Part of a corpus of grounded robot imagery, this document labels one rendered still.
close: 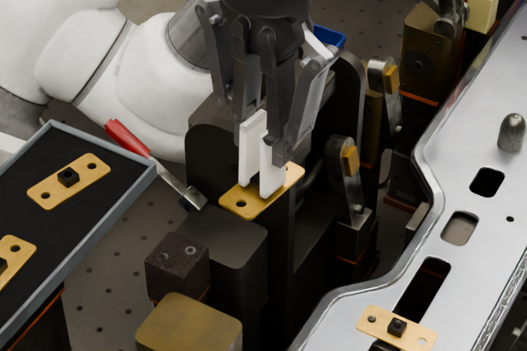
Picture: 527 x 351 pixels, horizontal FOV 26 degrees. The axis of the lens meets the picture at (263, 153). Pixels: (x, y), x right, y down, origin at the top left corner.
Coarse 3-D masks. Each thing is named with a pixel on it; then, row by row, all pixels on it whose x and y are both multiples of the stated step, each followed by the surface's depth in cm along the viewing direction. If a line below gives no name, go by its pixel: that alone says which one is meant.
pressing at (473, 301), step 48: (480, 96) 151; (432, 144) 145; (480, 144) 145; (432, 192) 138; (432, 240) 133; (480, 240) 133; (336, 288) 127; (384, 288) 128; (480, 288) 128; (336, 336) 123; (480, 336) 123
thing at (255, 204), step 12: (288, 168) 104; (300, 168) 104; (252, 180) 101; (288, 180) 103; (228, 192) 101; (240, 192) 101; (252, 192) 102; (276, 192) 102; (228, 204) 100; (252, 204) 100; (264, 204) 100; (240, 216) 99; (252, 216) 99
